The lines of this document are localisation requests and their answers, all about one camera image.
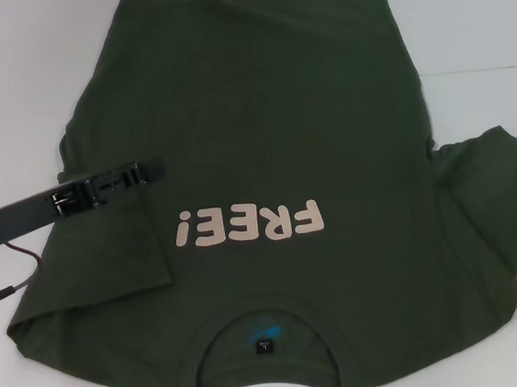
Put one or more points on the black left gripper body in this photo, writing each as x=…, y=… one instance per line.
x=31, y=213

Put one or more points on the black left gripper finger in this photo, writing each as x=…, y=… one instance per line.
x=132, y=176

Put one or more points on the dark green FREE t-shirt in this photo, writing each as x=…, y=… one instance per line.
x=279, y=111

